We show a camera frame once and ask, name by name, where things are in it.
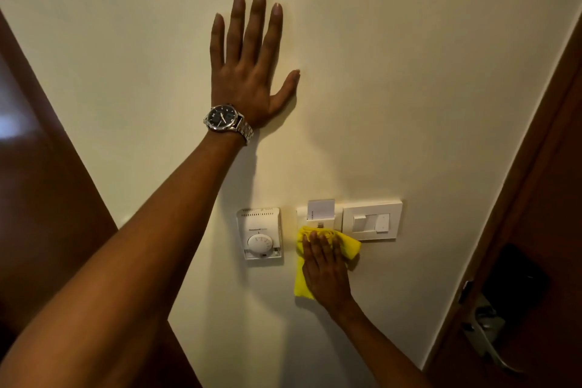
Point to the white wall switch plate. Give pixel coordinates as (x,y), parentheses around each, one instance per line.
(372,220)

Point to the silver wristwatch with dark dial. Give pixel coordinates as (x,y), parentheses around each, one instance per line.
(226,119)

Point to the white key card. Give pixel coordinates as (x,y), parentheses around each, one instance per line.
(321,209)

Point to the dark wooden door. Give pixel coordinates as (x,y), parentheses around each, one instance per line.
(523,242)

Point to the person's right hand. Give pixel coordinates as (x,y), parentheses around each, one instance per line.
(326,274)

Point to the yellow microfiber cloth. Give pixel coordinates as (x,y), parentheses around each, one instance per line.
(304,265)

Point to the dark wooden panel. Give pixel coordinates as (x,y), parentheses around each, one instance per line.
(50,201)

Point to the black electronic door lock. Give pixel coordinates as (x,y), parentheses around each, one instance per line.
(514,285)

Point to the person's left forearm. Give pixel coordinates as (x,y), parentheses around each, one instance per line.
(127,260)

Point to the white key card holder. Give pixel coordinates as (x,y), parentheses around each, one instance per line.
(318,218)

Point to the person's right forearm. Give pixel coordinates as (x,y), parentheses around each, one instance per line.
(379,349)

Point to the person's left little finger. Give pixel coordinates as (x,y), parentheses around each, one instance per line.
(217,39)

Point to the white wall thermostat with dial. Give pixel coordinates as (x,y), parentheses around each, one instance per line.
(259,233)

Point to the person's right fingers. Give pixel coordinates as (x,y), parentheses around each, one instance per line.
(320,249)

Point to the person's left hand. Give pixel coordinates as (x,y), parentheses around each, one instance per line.
(243,83)

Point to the person's left thumb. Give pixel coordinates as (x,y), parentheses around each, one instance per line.
(287,85)

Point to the person's left middle finger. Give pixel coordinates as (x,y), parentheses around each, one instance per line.
(254,23)

